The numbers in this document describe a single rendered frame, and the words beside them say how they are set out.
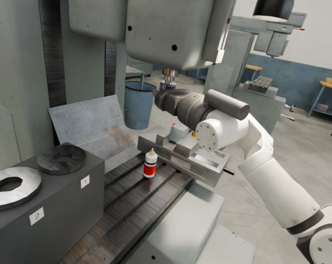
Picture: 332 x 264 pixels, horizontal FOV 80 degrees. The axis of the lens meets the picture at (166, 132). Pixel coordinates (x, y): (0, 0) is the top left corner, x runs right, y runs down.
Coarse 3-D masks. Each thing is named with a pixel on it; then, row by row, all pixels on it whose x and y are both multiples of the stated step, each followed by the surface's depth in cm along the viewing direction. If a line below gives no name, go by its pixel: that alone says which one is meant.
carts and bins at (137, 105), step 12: (132, 72) 264; (144, 72) 278; (132, 84) 305; (144, 84) 309; (132, 96) 273; (144, 96) 273; (132, 108) 282; (144, 108) 284; (132, 120) 291; (144, 120) 296
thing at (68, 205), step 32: (32, 160) 40; (64, 160) 42; (96, 160) 43; (0, 192) 31; (32, 192) 32; (64, 192) 36; (96, 192) 46; (0, 224) 28; (32, 224) 32; (64, 224) 39; (0, 256) 28; (32, 256) 34
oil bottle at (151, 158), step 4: (152, 148) 66; (148, 152) 68; (152, 152) 66; (148, 156) 66; (152, 156) 66; (156, 156) 67; (148, 160) 66; (152, 160) 66; (156, 160) 67; (144, 164) 69; (148, 164) 67; (152, 164) 67; (144, 168) 69; (148, 168) 67; (152, 168) 67; (144, 172) 69; (148, 172) 68; (152, 172) 68; (148, 176) 69; (152, 176) 69
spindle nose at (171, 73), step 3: (162, 69) 55; (168, 69) 53; (171, 69) 53; (162, 72) 55; (168, 72) 54; (171, 72) 54; (174, 72) 54; (177, 72) 55; (168, 75) 54; (171, 75) 54; (174, 75) 54; (177, 75) 55
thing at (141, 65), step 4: (128, 56) 522; (128, 60) 528; (132, 60) 541; (136, 60) 553; (128, 64) 534; (132, 64) 547; (136, 64) 559; (140, 64) 573; (144, 64) 586; (148, 64) 604; (152, 64) 621; (136, 68) 565; (140, 68) 580; (144, 68) 594; (148, 68) 610; (148, 72) 618; (128, 76) 553
